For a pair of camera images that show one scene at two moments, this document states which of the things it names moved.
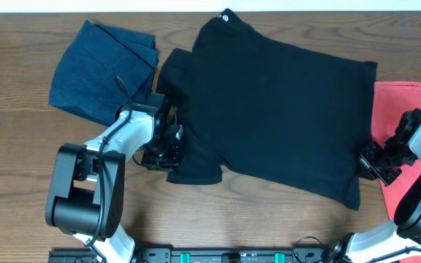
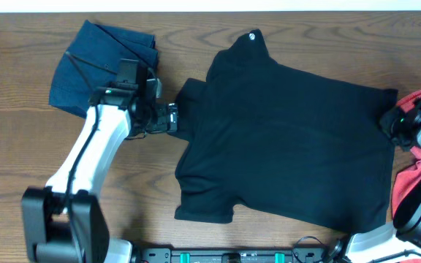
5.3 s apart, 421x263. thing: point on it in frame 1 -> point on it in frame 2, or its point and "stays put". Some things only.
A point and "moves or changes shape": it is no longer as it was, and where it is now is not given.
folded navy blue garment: x=85 y=79 stays put
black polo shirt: x=246 y=100 moves or changes shape
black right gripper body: x=386 y=163 -> x=394 y=125
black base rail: x=206 y=254 stays put
